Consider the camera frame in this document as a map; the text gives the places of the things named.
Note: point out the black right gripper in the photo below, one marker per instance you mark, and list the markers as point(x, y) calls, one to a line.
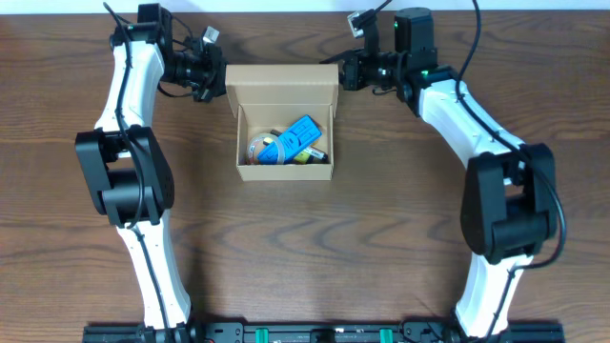
point(349, 77)

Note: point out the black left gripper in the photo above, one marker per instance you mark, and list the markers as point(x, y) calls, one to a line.
point(213, 76)

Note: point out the brown cardboard box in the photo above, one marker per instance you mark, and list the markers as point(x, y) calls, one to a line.
point(272, 97)

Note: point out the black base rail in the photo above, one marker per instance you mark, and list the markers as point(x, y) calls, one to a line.
point(235, 332)

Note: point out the black marker pen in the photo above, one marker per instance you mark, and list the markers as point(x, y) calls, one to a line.
point(317, 154)

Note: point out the yellow highlighter pen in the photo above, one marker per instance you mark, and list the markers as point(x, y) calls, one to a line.
point(302, 158)

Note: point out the blue magnetic whiteboard duster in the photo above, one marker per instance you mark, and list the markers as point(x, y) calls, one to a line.
point(302, 134)

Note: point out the large clear tape roll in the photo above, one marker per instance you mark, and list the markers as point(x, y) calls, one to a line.
point(259, 139)

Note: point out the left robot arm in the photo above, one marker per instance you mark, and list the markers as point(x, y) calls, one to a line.
point(127, 174)

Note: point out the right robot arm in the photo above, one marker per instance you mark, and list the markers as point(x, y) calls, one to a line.
point(510, 206)

